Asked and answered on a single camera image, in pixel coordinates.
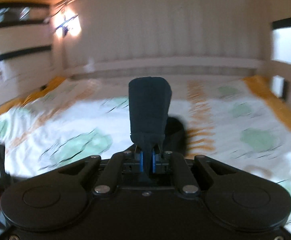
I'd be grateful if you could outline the white leaf-print bed sheet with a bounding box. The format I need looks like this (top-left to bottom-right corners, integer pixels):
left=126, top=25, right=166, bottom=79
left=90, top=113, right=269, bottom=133
left=0, top=76, right=291, bottom=232

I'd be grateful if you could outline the blue star wall light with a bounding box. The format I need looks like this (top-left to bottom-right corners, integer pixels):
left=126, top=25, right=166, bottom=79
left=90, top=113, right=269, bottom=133
left=53, top=8, right=81, bottom=38

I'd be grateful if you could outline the dark navy hooded garment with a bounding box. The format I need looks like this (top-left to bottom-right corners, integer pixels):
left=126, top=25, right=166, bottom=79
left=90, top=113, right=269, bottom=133
left=127, top=76, right=187, bottom=183

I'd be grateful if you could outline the white wooden bed frame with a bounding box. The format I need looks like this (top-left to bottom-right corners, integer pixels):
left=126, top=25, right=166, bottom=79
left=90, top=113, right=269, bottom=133
left=0, top=0, right=291, bottom=108

